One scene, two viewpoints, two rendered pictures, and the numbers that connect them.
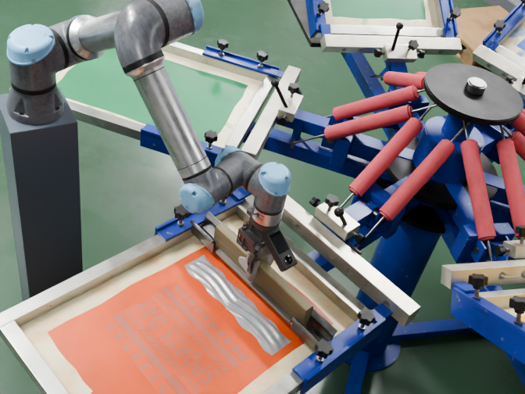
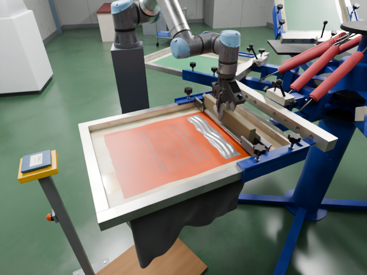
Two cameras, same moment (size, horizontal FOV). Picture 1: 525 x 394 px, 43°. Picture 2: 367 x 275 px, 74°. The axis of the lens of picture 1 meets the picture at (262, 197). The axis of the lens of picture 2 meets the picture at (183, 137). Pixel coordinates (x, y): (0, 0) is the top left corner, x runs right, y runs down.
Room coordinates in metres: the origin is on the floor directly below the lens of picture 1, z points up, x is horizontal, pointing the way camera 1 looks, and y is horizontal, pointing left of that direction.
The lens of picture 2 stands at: (0.28, -0.28, 1.56)
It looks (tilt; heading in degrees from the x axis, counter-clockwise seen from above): 35 degrees down; 27
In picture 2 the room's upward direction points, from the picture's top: 1 degrees counter-clockwise
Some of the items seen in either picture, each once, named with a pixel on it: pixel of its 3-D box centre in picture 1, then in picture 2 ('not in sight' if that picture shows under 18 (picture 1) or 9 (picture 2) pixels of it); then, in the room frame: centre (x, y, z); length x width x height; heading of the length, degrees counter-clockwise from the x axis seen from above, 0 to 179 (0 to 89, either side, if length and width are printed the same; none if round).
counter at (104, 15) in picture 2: not in sight; (114, 20); (6.43, 5.00, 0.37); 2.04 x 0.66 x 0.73; 36
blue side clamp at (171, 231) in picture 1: (201, 220); (201, 100); (1.39, 0.16, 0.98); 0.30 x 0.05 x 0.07; 141
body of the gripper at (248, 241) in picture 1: (260, 232); (224, 85); (1.21, -0.01, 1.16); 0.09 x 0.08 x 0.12; 51
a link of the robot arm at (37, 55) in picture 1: (33, 55); (124, 13); (1.46, 0.66, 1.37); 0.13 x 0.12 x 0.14; 149
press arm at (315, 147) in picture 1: (262, 137); (246, 81); (1.95, 0.04, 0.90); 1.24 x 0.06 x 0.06; 81
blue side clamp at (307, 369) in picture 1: (338, 349); (273, 159); (1.04, -0.27, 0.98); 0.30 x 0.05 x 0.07; 141
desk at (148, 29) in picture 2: not in sight; (152, 16); (7.33, 4.25, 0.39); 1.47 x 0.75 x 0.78; 36
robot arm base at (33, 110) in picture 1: (34, 93); (125, 36); (1.46, 0.67, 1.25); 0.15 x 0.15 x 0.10
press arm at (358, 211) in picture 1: (345, 222); (286, 102); (1.47, -0.26, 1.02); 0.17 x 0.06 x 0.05; 141
